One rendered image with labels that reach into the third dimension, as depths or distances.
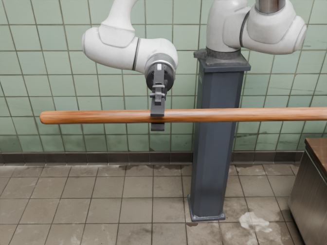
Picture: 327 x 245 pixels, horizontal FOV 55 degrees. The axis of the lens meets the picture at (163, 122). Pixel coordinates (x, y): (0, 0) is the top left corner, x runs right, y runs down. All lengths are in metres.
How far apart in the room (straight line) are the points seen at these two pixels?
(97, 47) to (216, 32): 0.58
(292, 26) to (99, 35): 0.69
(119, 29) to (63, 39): 1.04
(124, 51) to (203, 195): 1.12
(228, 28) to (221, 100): 0.33
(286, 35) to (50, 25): 1.27
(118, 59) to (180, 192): 1.36
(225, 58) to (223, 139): 0.42
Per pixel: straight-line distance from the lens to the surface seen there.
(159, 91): 0.72
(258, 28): 1.24
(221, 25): 1.34
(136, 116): 0.69
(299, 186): 1.89
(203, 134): 1.57
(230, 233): 1.97
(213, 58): 1.39
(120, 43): 0.94
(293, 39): 1.26
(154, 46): 0.94
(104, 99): 2.07
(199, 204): 1.90
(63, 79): 2.06
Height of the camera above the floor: 1.55
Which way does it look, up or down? 34 degrees down
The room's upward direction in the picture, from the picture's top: straight up
